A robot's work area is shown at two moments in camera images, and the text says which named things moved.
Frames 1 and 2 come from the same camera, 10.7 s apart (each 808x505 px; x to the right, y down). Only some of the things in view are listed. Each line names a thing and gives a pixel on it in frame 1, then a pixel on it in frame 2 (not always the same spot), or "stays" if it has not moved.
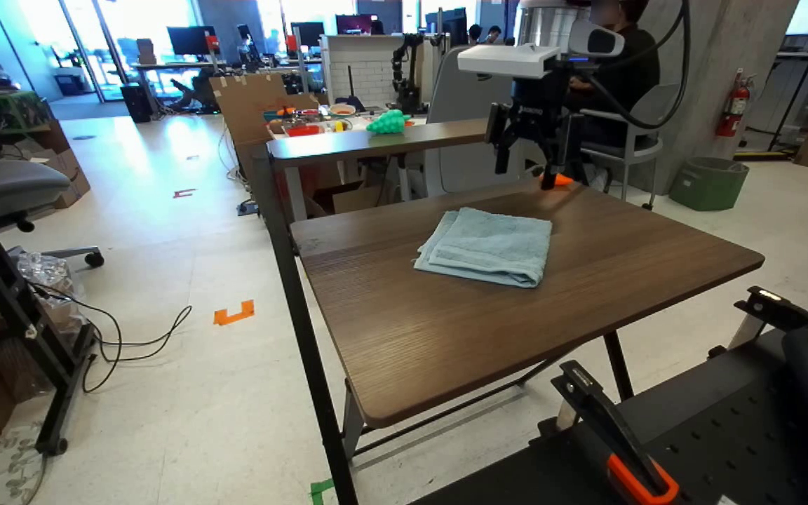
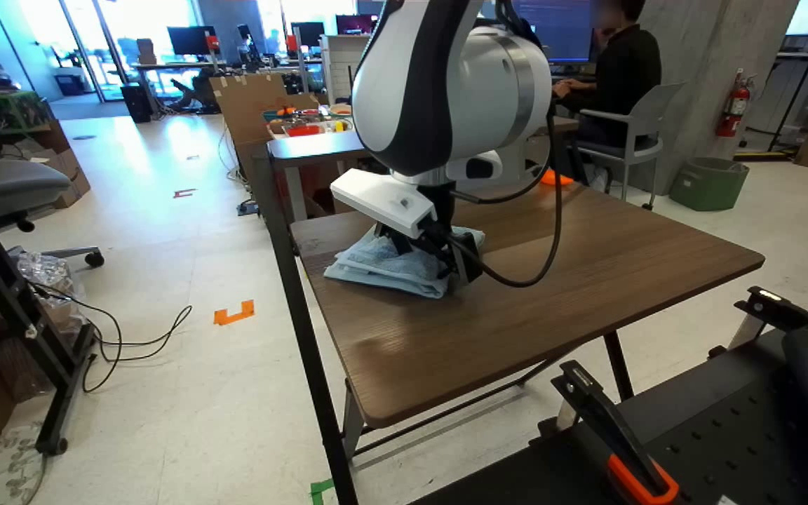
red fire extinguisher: [733, 107] stays
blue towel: [489, 246] → [381, 263]
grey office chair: [643, 142] stays
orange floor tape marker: [224, 316] stays
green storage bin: [709, 183] stays
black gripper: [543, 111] → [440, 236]
